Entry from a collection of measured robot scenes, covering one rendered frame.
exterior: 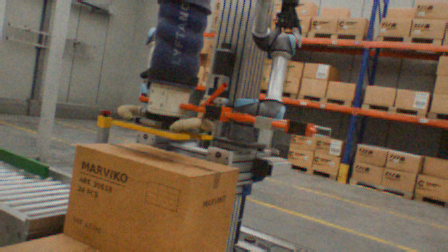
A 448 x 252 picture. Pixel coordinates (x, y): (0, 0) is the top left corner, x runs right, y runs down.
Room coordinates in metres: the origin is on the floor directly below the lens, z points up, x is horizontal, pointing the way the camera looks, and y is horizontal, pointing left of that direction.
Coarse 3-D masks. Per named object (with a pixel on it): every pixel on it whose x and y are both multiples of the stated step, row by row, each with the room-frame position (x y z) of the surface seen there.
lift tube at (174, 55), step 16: (160, 16) 1.65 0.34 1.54; (176, 16) 1.60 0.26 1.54; (192, 16) 1.61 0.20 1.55; (160, 32) 1.63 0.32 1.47; (176, 32) 1.60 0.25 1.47; (192, 32) 1.62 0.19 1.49; (160, 48) 1.61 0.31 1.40; (176, 48) 1.60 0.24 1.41; (192, 48) 1.63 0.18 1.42; (160, 64) 1.61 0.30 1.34; (176, 64) 1.59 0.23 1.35; (192, 64) 1.63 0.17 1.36; (160, 80) 1.60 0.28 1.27
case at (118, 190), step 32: (96, 160) 1.59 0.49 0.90; (128, 160) 1.52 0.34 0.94; (160, 160) 1.60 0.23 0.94; (192, 160) 1.74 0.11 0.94; (96, 192) 1.58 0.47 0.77; (128, 192) 1.51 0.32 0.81; (160, 192) 1.44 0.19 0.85; (192, 192) 1.39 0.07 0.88; (224, 192) 1.63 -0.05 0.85; (64, 224) 1.65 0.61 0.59; (96, 224) 1.57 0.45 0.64; (128, 224) 1.49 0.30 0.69; (160, 224) 1.43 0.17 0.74; (192, 224) 1.43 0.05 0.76; (224, 224) 1.68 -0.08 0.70
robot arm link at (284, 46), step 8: (280, 40) 2.14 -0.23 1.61; (288, 40) 2.14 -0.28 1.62; (272, 48) 2.16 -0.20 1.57; (280, 48) 2.13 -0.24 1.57; (288, 48) 2.14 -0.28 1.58; (272, 56) 2.17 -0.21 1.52; (280, 56) 2.13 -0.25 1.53; (288, 56) 2.14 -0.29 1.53; (272, 64) 2.14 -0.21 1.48; (280, 64) 2.12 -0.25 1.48; (272, 72) 2.12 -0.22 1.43; (280, 72) 2.10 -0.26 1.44; (272, 80) 2.09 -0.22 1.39; (280, 80) 2.09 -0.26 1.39; (272, 88) 2.08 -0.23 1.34; (280, 88) 2.08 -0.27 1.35; (272, 96) 2.06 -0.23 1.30; (280, 96) 2.08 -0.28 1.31; (264, 104) 2.05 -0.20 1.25; (272, 104) 2.03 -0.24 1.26; (280, 104) 2.05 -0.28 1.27; (264, 112) 2.02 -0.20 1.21; (272, 112) 2.02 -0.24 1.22; (280, 112) 2.02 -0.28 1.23
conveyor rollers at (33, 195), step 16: (0, 176) 2.40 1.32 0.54; (16, 176) 2.42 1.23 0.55; (32, 176) 2.50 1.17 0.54; (0, 192) 2.06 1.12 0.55; (16, 192) 2.13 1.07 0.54; (32, 192) 2.14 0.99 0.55; (48, 192) 2.21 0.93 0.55; (64, 192) 2.29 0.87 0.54; (16, 208) 1.86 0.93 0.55; (32, 208) 1.93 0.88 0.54; (48, 208) 1.93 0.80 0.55; (64, 208) 1.99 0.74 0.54
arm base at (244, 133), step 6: (234, 126) 2.05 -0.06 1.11; (240, 126) 2.03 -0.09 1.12; (246, 126) 2.03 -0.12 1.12; (252, 126) 2.06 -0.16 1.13; (228, 132) 2.09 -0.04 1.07; (234, 132) 2.03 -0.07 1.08; (240, 132) 2.02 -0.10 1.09; (246, 132) 2.03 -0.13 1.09; (252, 132) 2.06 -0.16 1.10; (228, 138) 2.05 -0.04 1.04; (234, 138) 2.02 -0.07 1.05; (240, 138) 2.01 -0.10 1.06; (246, 138) 2.02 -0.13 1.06; (252, 138) 2.04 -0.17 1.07
